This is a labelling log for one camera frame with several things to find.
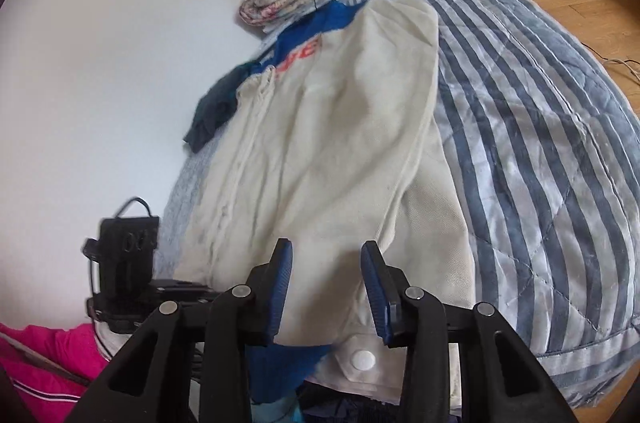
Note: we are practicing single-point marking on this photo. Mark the dark blue garment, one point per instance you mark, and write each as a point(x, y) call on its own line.
point(215, 108)

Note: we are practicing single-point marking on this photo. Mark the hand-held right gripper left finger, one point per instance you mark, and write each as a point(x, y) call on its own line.
point(280, 283)

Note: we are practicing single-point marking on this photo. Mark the striped bed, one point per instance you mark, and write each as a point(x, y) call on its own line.
point(525, 128)

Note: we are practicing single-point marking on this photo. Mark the beige and blue jacket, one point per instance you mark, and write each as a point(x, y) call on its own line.
point(340, 128)

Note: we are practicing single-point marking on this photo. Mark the pink clothing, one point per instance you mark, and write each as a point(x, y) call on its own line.
point(45, 353)

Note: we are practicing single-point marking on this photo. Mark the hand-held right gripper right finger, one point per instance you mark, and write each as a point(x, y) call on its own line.
point(375, 288)

